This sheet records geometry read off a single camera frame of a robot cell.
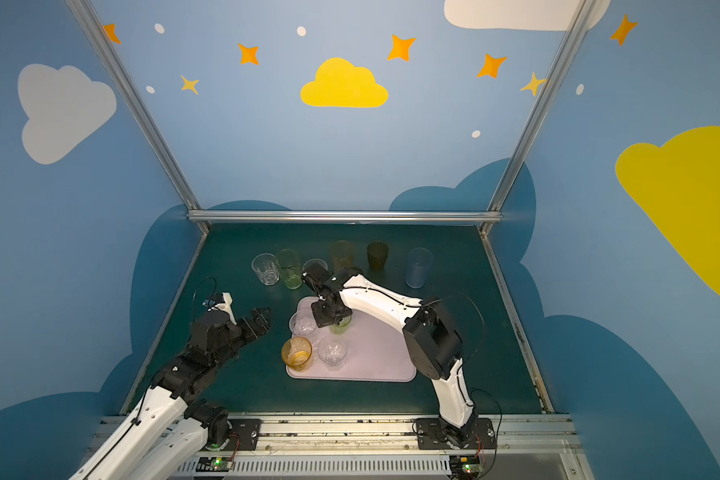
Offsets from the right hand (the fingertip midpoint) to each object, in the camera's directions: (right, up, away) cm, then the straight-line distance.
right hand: (329, 317), depth 88 cm
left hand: (-16, +3, -9) cm, 18 cm away
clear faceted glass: (-24, +14, +17) cm, 33 cm away
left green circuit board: (-26, -32, -17) cm, 44 cm away
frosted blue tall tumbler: (+29, +16, +11) cm, 35 cm away
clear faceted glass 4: (+1, -11, 0) cm, 11 cm away
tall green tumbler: (-15, +16, +11) cm, 24 cm away
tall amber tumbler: (+4, +19, +8) cm, 21 cm away
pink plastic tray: (+14, -11, +3) cm, 18 cm away
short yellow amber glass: (-9, -10, -1) cm, 14 cm away
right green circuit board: (+35, -33, -16) cm, 51 cm away
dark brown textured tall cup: (+15, +19, +16) cm, 29 cm away
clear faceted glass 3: (-9, -3, +5) cm, 11 cm away
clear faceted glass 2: (-6, +17, +11) cm, 21 cm away
